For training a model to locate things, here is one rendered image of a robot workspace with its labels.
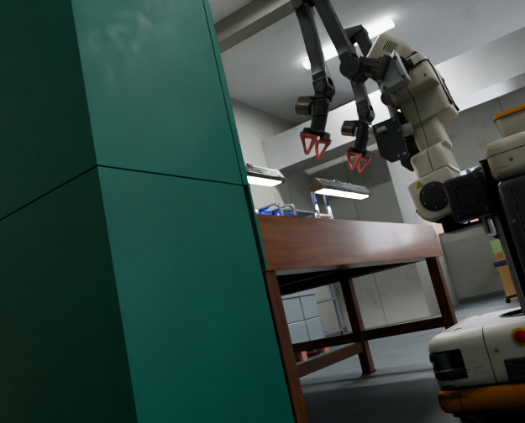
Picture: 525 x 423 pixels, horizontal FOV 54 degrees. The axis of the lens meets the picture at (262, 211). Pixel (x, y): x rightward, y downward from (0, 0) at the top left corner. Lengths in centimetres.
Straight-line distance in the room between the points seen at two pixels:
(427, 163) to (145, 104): 102
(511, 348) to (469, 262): 830
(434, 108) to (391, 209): 624
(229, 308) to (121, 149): 48
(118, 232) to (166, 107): 42
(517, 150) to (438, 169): 31
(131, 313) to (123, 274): 8
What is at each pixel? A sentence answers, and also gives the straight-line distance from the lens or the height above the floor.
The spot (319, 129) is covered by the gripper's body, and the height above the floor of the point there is 106.
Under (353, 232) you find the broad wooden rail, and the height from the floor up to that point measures 71.
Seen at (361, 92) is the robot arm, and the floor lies 131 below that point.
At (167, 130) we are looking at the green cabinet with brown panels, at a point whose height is 97.
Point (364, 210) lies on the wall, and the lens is 832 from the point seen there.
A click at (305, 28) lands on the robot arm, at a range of 210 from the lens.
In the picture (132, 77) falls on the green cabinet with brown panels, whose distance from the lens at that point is 139.
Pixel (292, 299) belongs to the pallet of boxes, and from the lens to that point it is 517.
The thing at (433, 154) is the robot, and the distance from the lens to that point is 192.
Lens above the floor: 43
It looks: 12 degrees up
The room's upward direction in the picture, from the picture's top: 13 degrees counter-clockwise
